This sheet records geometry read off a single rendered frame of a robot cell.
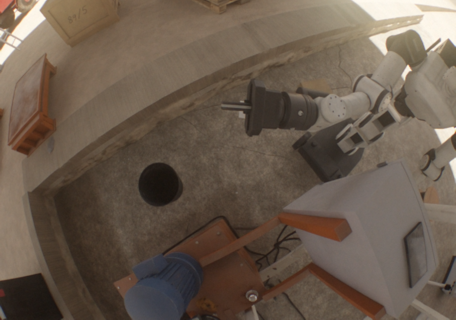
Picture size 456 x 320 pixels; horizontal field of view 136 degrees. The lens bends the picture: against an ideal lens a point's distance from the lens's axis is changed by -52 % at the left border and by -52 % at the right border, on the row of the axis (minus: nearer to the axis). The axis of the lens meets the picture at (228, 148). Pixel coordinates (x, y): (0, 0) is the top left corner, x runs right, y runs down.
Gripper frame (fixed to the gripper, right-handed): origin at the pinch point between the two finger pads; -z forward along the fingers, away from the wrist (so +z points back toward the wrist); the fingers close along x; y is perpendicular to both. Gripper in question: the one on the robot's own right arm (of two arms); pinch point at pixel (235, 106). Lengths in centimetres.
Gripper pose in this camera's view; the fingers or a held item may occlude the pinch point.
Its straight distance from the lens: 41.2
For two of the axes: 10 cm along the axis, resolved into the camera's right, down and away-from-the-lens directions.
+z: 9.8, 0.2, 2.1
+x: 0.7, -9.6, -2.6
